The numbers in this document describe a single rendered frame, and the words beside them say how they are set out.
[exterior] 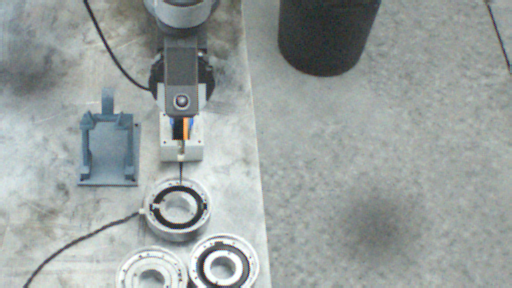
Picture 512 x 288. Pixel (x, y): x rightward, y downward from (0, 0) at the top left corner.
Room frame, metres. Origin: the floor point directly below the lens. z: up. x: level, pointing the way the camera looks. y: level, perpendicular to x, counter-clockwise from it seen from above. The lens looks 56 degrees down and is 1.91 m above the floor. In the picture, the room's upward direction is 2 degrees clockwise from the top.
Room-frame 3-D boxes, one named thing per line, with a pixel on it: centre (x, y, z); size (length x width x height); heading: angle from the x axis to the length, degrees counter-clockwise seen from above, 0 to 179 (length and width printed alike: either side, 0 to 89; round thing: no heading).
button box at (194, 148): (0.81, 0.03, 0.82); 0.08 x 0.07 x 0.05; 4
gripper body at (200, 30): (0.79, 0.03, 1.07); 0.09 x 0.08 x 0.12; 2
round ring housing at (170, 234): (0.66, 0.03, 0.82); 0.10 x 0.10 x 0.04
